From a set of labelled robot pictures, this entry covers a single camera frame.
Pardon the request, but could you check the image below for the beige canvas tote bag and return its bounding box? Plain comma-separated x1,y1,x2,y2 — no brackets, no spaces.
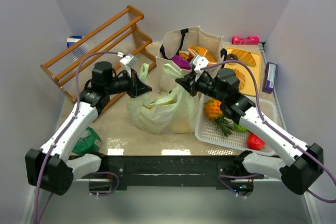
156,26,227,92

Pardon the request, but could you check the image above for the orange snack packet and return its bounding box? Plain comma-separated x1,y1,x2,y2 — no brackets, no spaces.
178,45,217,63

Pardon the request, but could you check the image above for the orange pineapple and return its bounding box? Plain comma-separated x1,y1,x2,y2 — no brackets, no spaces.
204,99,234,136

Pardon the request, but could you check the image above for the light green plastic bag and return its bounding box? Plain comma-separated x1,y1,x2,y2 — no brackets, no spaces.
127,63,199,134

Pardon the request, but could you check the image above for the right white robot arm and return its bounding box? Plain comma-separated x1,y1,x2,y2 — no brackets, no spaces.
175,68,323,195

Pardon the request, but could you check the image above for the red apple right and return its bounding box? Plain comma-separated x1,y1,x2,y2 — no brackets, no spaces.
246,133,265,151

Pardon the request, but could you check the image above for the yellow tray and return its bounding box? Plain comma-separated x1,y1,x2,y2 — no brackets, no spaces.
223,47,263,97

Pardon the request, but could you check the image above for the yellow banana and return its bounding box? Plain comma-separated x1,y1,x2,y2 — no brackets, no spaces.
146,100,175,110

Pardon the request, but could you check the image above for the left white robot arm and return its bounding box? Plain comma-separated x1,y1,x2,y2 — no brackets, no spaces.
25,55,152,196

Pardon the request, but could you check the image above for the blue white carton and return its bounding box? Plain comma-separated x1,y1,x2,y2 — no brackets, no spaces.
67,35,83,48

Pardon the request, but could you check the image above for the black base frame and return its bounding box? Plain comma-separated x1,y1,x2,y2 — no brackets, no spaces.
84,154,251,190

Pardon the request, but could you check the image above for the green custard apple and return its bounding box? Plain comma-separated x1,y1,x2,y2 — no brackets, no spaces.
234,123,249,133

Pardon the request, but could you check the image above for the chocolate donut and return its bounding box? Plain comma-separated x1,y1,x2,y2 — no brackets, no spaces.
226,54,238,61

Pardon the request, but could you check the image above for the dark green plastic bag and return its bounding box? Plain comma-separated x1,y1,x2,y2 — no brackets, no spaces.
72,127,101,155

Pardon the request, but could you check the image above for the croissant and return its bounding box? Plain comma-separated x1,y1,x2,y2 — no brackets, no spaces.
231,49,256,67

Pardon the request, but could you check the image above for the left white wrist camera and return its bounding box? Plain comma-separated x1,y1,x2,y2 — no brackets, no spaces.
117,52,138,76

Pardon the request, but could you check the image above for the white plastic basket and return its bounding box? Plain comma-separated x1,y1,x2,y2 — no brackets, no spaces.
195,94,278,156

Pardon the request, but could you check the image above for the glazed ring bread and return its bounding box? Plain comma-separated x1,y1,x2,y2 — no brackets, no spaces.
234,69,246,90

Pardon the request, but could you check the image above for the purple box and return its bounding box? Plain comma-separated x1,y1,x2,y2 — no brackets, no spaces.
262,62,277,94

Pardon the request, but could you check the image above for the pink box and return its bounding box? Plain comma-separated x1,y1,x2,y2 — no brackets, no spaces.
232,36,260,45

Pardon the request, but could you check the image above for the purple snack packet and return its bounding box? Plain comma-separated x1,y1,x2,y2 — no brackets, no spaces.
172,55,191,70

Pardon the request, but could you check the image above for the brown wooden rack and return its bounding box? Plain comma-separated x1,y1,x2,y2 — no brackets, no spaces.
40,5,156,103

